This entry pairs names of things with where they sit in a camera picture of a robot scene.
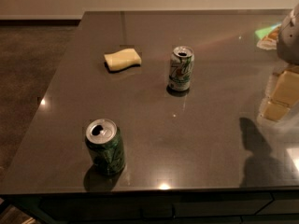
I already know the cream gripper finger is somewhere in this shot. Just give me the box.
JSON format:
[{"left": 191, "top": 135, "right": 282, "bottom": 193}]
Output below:
[{"left": 261, "top": 65, "right": 299, "bottom": 121}]

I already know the green soda can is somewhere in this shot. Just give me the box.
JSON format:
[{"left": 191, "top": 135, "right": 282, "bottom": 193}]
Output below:
[{"left": 85, "top": 119, "right": 125, "bottom": 175}]

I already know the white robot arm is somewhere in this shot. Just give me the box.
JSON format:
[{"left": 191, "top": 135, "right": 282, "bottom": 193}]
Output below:
[{"left": 257, "top": 4, "right": 299, "bottom": 121}]

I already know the white 7up can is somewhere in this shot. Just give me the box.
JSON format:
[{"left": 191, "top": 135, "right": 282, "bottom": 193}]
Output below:
[{"left": 168, "top": 46, "right": 194, "bottom": 91}]

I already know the green snack bag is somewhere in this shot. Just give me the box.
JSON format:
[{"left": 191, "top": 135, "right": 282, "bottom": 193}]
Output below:
[{"left": 255, "top": 24, "right": 281, "bottom": 50}]

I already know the yellow sponge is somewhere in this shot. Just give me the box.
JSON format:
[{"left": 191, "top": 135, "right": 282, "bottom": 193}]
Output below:
[{"left": 104, "top": 49, "right": 142, "bottom": 72}]

